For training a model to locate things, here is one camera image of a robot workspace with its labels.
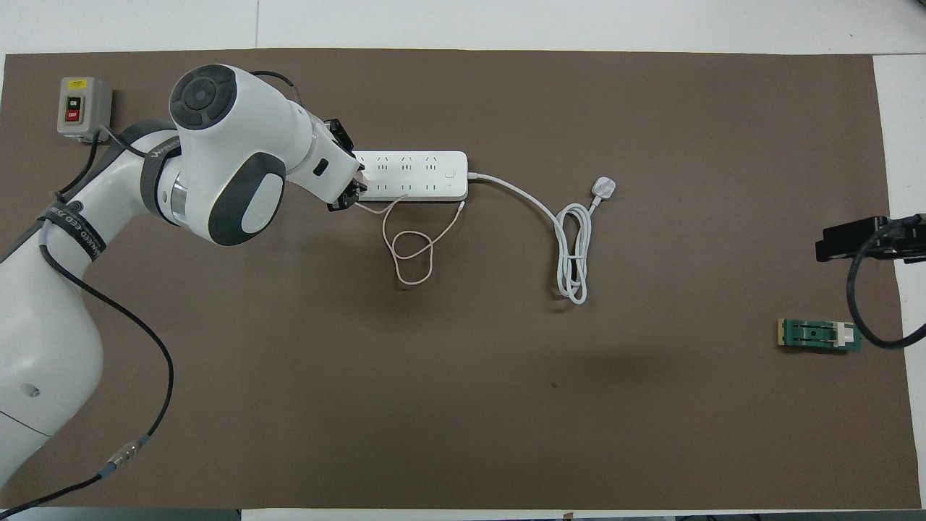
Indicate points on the brown table mat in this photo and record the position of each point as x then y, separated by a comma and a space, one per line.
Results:
434, 398

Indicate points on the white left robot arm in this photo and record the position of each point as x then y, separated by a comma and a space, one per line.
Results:
43, 325

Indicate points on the grey on-off switch box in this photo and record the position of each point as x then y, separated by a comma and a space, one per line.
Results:
94, 108

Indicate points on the pink charger adapter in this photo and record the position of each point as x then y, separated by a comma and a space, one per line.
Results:
359, 174

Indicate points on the green knife switch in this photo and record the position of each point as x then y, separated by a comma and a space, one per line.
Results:
810, 335

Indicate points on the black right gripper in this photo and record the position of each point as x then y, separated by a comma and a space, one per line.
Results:
908, 239

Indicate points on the white power strip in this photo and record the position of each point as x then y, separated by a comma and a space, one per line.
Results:
419, 177

